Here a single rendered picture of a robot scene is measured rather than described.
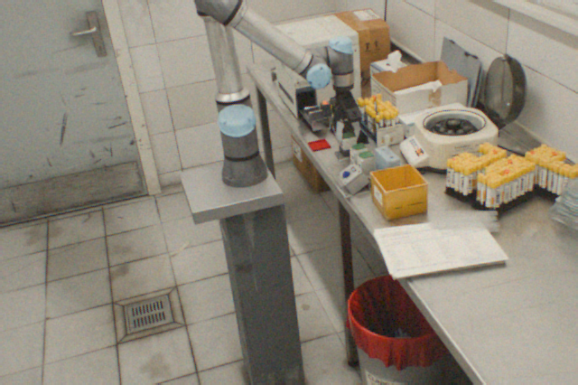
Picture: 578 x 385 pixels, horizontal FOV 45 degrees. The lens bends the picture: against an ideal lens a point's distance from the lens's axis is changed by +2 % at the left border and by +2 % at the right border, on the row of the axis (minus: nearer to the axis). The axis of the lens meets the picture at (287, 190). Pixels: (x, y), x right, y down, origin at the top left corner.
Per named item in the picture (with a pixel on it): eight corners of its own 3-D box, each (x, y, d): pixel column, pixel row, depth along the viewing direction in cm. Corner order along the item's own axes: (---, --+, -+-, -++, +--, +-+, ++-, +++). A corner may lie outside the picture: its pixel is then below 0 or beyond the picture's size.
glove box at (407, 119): (396, 133, 252) (396, 108, 247) (457, 119, 257) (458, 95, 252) (412, 146, 242) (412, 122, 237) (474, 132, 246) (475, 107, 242)
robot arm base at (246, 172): (223, 190, 219) (219, 163, 215) (221, 169, 233) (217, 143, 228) (269, 183, 220) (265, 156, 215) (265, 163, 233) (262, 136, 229)
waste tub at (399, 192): (370, 200, 214) (369, 172, 209) (411, 191, 216) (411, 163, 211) (386, 221, 202) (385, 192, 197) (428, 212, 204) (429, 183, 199)
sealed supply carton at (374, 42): (325, 51, 336) (323, 14, 327) (372, 44, 339) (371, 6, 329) (340, 73, 309) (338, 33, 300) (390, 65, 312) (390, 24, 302)
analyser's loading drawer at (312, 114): (296, 111, 273) (295, 98, 271) (312, 107, 275) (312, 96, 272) (312, 131, 256) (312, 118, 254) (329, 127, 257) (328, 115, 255)
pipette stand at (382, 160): (371, 176, 226) (370, 149, 221) (391, 171, 228) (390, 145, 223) (384, 190, 218) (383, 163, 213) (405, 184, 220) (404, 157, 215)
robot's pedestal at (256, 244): (256, 404, 262) (223, 209, 218) (244, 368, 279) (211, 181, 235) (306, 389, 266) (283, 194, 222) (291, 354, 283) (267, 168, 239)
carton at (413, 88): (370, 108, 273) (368, 72, 265) (437, 94, 279) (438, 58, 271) (396, 133, 252) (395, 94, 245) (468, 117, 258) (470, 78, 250)
